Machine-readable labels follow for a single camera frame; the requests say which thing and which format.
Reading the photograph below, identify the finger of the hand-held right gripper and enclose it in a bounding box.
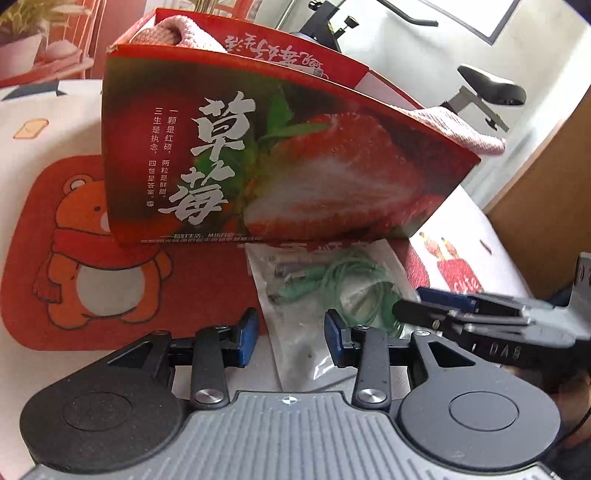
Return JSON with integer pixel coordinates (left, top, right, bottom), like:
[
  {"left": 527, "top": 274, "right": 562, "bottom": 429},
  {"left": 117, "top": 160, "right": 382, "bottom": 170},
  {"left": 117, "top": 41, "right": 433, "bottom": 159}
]
[
  {"left": 392, "top": 298, "right": 468, "bottom": 334},
  {"left": 416, "top": 286, "right": 527, "bottom": 315}
]

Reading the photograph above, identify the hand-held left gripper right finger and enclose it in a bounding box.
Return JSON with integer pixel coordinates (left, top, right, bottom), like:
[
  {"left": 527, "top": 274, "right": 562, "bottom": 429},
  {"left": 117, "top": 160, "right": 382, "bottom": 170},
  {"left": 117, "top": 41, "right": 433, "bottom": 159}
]
[{"left": 324, "top": 309, "right": 467, "bottom": 411}]

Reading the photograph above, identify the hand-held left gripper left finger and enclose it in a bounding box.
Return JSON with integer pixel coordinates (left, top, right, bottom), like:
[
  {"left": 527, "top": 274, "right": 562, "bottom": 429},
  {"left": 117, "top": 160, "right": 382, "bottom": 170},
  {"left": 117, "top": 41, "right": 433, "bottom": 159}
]
[{"left": 108, "top": 307, "right": 260, "bottom": 411}]

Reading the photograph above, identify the clear bag with green cable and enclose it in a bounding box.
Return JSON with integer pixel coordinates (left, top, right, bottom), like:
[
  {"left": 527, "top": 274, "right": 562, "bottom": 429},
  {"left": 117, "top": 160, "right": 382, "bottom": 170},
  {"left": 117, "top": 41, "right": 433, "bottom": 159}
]
[{"left": 244, "top": 239, "right": 419, "bottom": 394}]

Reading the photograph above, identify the red strawberry print cardboard box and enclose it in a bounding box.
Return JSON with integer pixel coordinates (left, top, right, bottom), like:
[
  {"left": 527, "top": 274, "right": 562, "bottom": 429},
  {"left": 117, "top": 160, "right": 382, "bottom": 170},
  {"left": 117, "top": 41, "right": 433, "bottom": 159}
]
[{"left": 100, "top": 7, "right": 482, "bottom": 248}]

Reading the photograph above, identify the pink towel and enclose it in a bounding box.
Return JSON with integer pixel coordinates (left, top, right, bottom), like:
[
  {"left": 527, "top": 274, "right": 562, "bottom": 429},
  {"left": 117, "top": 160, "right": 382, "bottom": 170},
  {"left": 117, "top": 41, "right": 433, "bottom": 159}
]
[{"left": 129, "top": 15, "right": 507, "bottom": 158}]

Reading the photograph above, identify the brown wooden panel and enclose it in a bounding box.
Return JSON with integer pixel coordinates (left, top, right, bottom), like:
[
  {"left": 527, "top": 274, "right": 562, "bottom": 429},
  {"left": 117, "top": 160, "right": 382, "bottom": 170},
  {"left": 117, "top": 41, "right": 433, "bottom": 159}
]
[{"left": 482, "top": 83, "right": 591, "bottom": 302}]

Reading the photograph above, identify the black exercise bike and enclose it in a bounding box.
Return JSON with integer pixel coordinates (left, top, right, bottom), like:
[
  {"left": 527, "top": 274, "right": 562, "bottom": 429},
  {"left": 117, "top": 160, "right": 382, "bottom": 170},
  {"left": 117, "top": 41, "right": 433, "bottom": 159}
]
[{"left": 295, "top": 0, "right": 528, "bottom": 136}]

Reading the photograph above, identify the red bear print mat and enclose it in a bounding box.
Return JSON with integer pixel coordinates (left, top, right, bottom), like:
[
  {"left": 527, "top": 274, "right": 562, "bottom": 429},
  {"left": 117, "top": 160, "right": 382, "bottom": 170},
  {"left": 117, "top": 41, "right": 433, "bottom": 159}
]
[{"left": 0, "top": 154, "right": 431, "bottom": 352}]

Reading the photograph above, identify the dark framed window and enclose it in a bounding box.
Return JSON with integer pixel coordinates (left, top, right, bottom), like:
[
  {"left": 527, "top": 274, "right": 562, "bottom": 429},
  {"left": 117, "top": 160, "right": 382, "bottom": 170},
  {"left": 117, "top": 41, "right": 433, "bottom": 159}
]
[{"left": 475, "top": 0, "right": 539, "bottom": 45}]

